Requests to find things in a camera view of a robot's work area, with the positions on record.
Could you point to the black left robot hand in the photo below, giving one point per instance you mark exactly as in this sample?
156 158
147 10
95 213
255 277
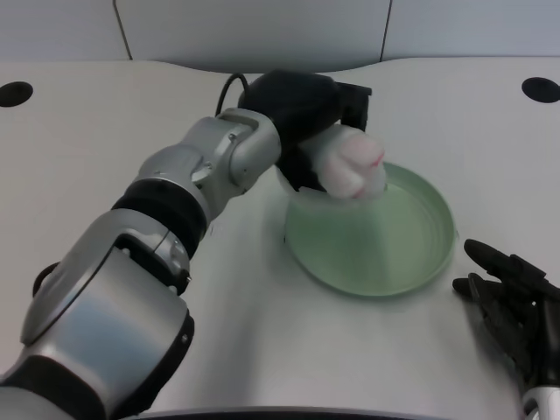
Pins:
302 114

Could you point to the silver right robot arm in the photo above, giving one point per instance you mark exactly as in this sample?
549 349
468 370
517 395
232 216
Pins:
544 404

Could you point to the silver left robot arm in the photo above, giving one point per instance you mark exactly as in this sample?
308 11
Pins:
131 271

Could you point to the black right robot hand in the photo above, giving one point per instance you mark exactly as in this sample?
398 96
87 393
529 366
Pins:
512 306

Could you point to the white rabbit doll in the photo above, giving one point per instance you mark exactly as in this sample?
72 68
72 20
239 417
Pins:
350 164

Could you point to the green round plate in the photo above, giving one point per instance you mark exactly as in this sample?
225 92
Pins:
372 245

